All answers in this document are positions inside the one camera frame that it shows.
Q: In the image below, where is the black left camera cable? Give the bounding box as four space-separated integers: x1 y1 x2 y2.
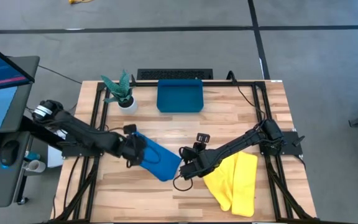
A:
106 125 162 165

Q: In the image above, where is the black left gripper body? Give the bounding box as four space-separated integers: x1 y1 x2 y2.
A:
118 123 150 169

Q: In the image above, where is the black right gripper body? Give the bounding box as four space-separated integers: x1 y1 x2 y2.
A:
178 133 219 182

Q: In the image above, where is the white box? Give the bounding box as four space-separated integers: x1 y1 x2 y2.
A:
47 129 68 169

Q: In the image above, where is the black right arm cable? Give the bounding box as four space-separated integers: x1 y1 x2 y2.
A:
227 70 269 124

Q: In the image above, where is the green plant in white pot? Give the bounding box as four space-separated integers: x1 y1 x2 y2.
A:
100 69 139 115

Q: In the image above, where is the thin black floor cable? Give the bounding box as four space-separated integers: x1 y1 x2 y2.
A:
37 64 83 85

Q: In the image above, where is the teal bottle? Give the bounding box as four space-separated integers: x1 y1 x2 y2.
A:
25 151 42 162

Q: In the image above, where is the black keyboard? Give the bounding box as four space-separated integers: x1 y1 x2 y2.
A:
136 68 214 81

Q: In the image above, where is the yellow microfiber towel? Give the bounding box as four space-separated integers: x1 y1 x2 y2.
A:
203 151 259 218

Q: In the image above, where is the black right camera cable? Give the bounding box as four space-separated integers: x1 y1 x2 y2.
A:
172 173 195 192

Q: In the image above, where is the black computer mouse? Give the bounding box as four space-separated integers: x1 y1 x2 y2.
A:
0 139 21 168

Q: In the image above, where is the blue microfiber towel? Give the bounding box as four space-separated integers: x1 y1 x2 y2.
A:
135 130 183 183

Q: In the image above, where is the black metal table frame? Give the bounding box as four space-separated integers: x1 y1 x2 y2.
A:
50 79 316 224

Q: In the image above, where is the white cup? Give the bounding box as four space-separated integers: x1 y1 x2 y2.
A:
22 159 47 174

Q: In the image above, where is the black camera cable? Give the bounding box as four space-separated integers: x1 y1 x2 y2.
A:
172 173 195 192
106 125 162 165

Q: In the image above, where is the blue plastic basket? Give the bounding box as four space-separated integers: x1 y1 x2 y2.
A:
156 78 204 114

